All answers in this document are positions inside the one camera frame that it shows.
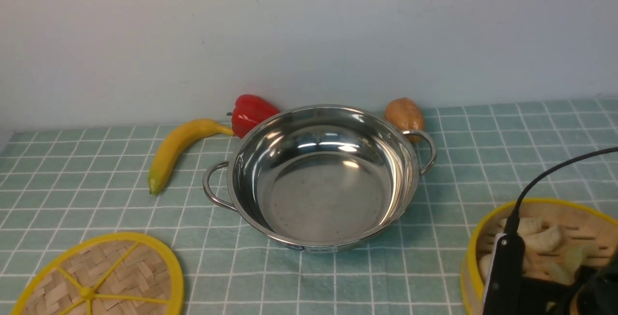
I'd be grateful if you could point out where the white dumpling upper left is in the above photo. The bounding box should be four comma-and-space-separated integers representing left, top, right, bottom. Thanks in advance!
517, 217, 544, 237

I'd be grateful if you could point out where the stainless steel pot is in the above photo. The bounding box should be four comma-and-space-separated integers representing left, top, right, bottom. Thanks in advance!
202, 104, 437, 253

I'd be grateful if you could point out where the green dumpling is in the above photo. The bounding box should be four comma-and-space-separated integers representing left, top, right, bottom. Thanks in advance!
543, 262, 575, 286
563, 244, 594, 274

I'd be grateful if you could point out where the green dumpling upper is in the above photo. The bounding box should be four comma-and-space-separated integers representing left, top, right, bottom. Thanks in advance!
563, 244, 594, 274

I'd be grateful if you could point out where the bamboo steamer lid yellow rim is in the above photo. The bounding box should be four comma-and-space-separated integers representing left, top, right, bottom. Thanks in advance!
12, 232, 185, 315

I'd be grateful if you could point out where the green dumpling middle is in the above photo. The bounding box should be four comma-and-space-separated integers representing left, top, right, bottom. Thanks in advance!
543, 262, 575, 286

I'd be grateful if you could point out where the green checkered tablecloth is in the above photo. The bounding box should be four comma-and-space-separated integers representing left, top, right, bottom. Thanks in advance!
0, 99, 617, 315

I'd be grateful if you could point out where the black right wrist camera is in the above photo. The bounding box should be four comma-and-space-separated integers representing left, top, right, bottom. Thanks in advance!
481, 233, 525, 315

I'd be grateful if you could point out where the red bell pepper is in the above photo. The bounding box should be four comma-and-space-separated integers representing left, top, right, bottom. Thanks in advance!
227, 94, 280, 139

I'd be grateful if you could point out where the white round bun left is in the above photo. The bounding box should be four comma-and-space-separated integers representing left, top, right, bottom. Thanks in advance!
478, 254, 492, 283

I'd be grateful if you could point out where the bamboo steamer basket yellow rim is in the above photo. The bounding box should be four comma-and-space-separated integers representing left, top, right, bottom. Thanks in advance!
461, 198, 617, 315

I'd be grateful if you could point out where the brown potato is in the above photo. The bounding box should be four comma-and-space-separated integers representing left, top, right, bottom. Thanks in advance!
383, 98, 425, 131

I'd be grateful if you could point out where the black right camera cable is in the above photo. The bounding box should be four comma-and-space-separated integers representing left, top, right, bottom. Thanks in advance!
504, 147, 618, 234

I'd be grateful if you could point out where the white dumpling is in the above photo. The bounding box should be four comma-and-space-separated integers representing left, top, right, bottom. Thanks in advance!
523, 225, 563, 254
517, 217, 544, 237

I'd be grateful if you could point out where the white dumpling upper right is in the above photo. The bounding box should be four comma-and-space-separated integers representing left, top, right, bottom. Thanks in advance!
523, 225, 563, 254

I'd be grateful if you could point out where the yellow banana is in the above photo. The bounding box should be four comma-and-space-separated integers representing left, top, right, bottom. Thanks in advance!
147, 118, 234, 196

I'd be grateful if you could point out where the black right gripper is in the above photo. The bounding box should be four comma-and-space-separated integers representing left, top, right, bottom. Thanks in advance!
517, 252, 618, 315

